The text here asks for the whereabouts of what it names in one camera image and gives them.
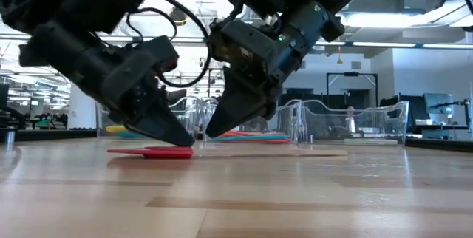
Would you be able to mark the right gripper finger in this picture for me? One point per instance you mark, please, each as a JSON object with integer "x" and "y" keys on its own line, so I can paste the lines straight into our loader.
{"x": 272, "y": 101}
{"x": 236, "y": 108}

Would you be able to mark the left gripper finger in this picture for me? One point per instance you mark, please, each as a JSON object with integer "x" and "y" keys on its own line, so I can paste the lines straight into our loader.
{"x": 166, "y": 123}
{"x": 148, "y": 132}

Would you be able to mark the orange wide silicone spatula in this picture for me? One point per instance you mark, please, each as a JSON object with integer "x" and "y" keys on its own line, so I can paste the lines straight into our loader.
{"x": 236, "y": 134}

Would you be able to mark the yellow silicone spoon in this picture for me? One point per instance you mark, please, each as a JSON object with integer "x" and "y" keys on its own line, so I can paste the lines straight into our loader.
{"x": 115, "y": 129}

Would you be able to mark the light blue silicone spatula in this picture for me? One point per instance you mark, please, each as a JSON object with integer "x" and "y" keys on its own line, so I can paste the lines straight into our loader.
{"x": 258, "y": 138}

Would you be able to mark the clear plastic bin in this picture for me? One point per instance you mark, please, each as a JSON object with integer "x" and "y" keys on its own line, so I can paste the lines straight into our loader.
{"x": 369, "y": 119}
{"x": 192, "y": 112}
{"x": 284, "y": 119}

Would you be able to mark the dark monitor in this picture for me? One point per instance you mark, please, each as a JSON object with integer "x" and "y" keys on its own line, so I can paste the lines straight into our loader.
{"x": 179, "y": 95}

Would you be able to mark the white building column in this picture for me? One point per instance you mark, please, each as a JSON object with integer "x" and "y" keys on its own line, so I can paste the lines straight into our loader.
{"x": 83, "y": 112}

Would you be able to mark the metal cylinder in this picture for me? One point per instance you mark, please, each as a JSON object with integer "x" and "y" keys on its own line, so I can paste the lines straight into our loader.
{"x": 10, "y": 140}

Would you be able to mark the grey monitor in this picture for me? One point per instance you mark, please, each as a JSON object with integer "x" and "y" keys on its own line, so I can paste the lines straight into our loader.
{"x": 438, "y": 105}

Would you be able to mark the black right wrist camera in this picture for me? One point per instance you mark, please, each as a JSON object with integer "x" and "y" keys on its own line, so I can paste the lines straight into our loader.
{"x": 306, "y": 27}

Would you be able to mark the black gantry frame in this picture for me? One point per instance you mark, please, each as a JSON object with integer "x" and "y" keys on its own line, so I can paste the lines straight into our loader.
{"x": 351, "y": 74}

